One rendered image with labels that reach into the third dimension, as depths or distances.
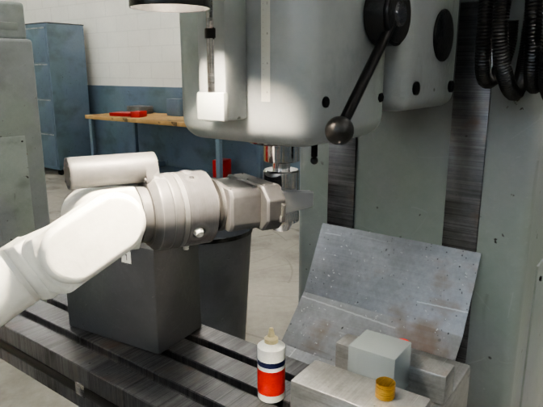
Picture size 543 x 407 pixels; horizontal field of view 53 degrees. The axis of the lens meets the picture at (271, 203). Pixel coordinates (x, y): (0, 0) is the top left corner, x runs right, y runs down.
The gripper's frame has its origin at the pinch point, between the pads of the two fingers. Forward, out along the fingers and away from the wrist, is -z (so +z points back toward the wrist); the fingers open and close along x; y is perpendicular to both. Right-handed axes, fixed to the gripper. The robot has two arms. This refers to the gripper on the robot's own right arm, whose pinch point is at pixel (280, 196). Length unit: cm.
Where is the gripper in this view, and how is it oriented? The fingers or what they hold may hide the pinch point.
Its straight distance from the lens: 71.0
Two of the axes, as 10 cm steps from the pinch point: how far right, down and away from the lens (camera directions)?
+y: -0.1, 9.7, 2.3
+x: -5.2, -2.0, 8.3
